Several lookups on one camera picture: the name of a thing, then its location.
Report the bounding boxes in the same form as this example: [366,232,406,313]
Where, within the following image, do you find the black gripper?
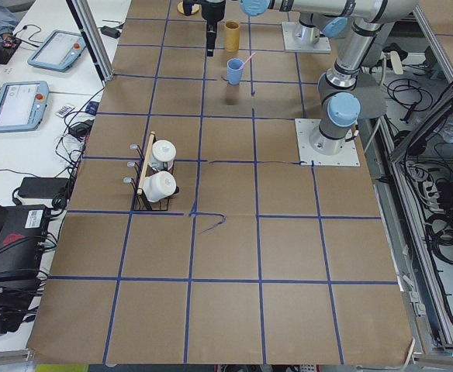
[201,1,225,57]

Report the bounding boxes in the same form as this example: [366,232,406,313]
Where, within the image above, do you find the light blue plastic cup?
[226,58,244,85]

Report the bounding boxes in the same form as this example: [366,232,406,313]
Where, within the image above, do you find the pink chopstick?
[239,52,257,70]

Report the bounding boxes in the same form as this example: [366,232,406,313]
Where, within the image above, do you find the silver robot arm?
[197,1,355,57]
[310,1,418,156]

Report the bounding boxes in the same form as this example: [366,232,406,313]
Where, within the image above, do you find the bamboo cup holder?
[224,20,240,52]

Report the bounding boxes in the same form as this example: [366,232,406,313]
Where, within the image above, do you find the black power adapter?
[100,26,121,39]

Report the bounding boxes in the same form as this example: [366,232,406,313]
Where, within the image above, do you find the white mug right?
[149,139,177,171]

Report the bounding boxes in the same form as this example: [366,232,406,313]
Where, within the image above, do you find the white mug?
[143,170,177,202]
[149,139,177,171]

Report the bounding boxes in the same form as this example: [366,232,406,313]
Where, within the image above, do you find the small blue box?
[85,101,99,115]

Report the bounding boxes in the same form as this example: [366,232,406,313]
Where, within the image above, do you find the white mug left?
[143,170,177,202]

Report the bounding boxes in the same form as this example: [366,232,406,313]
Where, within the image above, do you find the teach pendant far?
[27,29,86,71]

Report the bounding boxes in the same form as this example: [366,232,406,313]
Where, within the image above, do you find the teach pendant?
[0,81,49,133]
[27,29,86,71]

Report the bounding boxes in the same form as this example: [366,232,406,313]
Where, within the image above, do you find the small remote control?
[55,103,75,118]

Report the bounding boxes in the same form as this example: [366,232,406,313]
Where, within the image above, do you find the teach pendant near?
[0,81,49,133]

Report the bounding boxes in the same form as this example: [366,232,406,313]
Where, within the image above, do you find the black power brick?
[16,177,68,199]

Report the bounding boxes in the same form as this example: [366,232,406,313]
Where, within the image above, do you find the black projector box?
[0,205,50,283]

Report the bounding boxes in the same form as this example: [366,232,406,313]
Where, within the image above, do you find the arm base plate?
[295,119,360,167]
[282,22,331,54]

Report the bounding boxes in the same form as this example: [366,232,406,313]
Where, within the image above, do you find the aluminium frame post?
[66,0,113,82]

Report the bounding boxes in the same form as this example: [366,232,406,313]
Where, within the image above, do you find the black wire mug rack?
[123,131,179,212]

